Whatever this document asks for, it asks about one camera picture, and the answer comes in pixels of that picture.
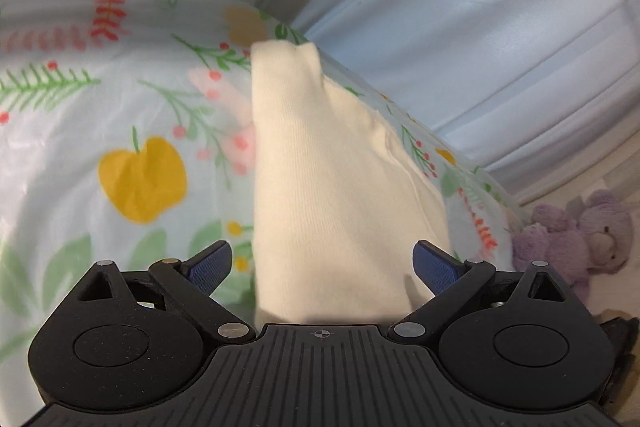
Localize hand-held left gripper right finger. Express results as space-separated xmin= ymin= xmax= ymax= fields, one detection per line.
xmin=392 ymin=241 xmax=572 ymax=341

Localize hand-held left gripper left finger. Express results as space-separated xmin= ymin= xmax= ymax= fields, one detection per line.
xmin=77 ymin=241 xmax=257 ymax=344

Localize cream knit sweater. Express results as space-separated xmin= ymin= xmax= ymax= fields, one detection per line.
xmin=250 ymin=39 xmax=454 ymax=326

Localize purple teddy bear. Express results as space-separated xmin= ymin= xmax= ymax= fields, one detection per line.
xmin=512 ymin=189 xmax=634 ymax=304

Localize floral printed bed sheet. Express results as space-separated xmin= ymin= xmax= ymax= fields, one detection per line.
xmin=0 ymin=0 xmax=527 ymax=427

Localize white curtain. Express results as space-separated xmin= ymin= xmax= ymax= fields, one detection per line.
xmin=235 ymin=0 xmax=640 ymax=204

